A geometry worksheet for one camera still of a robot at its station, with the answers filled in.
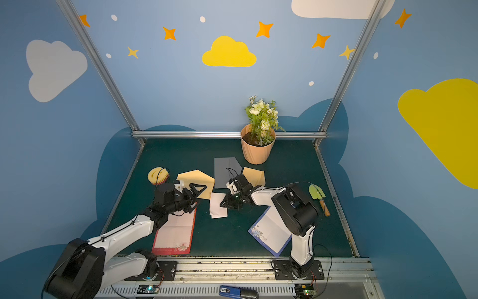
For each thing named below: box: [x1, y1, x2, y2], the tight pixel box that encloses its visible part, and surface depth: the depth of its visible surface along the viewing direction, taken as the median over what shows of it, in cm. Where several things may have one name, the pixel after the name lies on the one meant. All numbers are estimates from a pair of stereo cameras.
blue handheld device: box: [219, 285, 259, 299], surface depth 68 cm
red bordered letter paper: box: [209, 191, 229, 219], surface depth 93 cm
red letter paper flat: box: [151, 201, 198, 256], surface depth 84 cm
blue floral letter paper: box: [247, 206, 292, 258], surface depth 86 cm
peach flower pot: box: [240, 123, 277, 166], surface depth 103 cm
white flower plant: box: [245, 95, 286, 147], surface depth 98 cm
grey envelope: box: [214, 156, 243, 189], surface depth 111 cm
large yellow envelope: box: [176, 169, 215, 200], surface depth 106 cm
